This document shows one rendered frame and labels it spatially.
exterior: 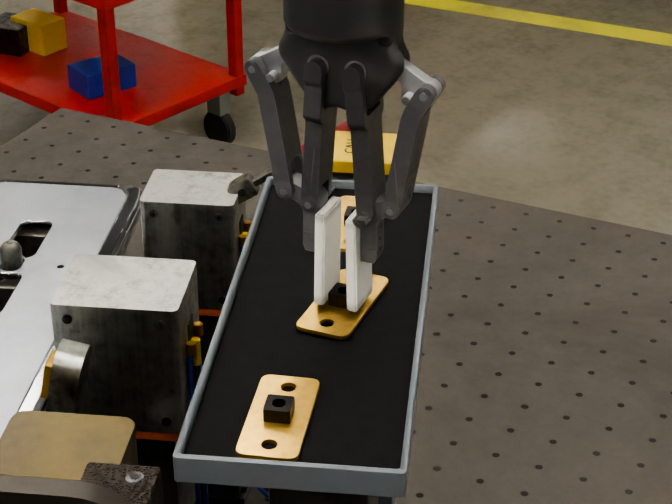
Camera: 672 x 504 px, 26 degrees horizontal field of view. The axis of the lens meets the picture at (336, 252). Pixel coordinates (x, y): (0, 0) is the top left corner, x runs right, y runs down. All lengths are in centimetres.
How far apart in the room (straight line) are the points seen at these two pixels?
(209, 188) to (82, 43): 273
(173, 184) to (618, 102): 295
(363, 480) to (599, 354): 99
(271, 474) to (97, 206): 68
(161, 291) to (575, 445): 67
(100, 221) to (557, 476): 56
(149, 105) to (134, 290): 256
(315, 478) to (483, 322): 102
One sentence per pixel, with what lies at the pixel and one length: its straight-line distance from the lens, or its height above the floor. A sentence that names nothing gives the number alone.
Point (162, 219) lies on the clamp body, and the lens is 138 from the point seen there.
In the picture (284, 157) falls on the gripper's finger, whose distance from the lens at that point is 96.
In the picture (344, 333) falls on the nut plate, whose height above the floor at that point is 117.
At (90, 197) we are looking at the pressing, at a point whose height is 100.
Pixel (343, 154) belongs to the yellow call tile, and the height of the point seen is 116.
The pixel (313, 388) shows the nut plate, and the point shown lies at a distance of 92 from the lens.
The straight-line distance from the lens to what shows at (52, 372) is 108.
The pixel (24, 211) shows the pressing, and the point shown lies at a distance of 150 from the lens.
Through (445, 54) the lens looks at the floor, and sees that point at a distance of 452.
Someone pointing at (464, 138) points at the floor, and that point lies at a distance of 397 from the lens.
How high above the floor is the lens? 169
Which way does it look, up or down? 30 degrees down
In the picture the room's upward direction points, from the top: straight up
